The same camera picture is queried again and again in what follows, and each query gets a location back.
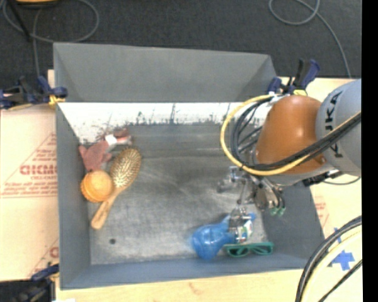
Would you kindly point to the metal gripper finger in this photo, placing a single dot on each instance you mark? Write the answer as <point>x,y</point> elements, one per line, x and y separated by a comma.
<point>239,215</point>
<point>241,234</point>

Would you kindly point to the green sunglasses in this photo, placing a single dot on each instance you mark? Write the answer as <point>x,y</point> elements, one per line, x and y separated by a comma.
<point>239,250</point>

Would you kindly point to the blue plastic bottle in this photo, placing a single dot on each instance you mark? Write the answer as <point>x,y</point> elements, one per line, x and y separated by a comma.
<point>208,241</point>

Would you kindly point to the grey metal bin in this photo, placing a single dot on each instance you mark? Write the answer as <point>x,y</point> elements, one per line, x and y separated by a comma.
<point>163,181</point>

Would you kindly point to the wooden hairbrush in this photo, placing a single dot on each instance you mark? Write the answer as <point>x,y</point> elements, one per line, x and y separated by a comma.
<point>125,168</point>

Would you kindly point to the orange ball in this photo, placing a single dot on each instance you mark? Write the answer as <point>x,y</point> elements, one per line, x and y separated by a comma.
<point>96,186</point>

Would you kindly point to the red-brown plush toy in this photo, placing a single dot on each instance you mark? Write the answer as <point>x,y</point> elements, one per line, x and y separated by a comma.
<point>94,156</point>

